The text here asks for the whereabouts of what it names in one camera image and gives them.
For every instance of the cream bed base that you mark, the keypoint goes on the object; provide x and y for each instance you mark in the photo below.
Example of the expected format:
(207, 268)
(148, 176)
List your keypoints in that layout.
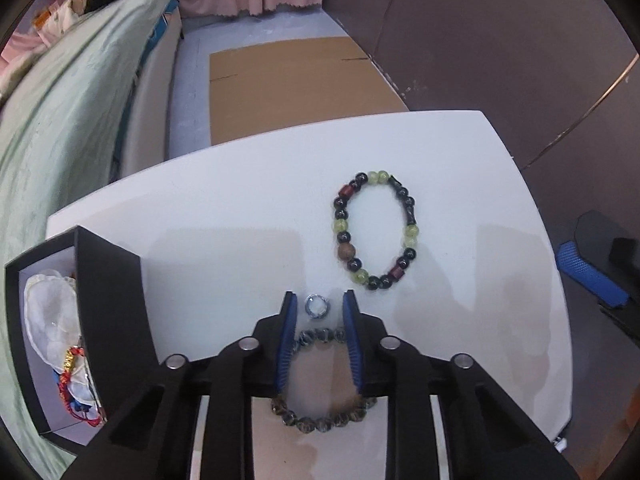
(150, 110)

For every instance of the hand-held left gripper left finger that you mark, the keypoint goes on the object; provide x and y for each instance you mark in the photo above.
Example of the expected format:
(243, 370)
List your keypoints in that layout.
(282, 345)

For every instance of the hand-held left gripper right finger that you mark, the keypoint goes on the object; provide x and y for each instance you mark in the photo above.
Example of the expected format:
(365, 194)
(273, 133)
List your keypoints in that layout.
(353, 345)

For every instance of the flat cardboard sheet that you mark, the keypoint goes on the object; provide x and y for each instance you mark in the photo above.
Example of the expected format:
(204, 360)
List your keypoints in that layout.
(295, 90)

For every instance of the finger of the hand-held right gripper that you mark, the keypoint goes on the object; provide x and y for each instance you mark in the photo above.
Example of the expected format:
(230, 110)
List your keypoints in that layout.
(590, 272)
(595, 232)

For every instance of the black jewelry box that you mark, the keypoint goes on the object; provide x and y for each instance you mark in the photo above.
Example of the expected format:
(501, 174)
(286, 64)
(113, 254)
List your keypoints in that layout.
(115, 320)

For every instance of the white pouch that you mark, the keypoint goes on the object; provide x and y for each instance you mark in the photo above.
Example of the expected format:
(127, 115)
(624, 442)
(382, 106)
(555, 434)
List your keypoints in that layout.
(50, 315)

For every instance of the pale patterned bedding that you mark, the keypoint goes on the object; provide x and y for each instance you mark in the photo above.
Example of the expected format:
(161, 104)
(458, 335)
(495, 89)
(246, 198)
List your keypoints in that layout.
(62, 12)

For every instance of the green bed blanket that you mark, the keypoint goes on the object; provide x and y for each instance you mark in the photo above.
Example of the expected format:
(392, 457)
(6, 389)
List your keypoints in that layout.
(50, 135)

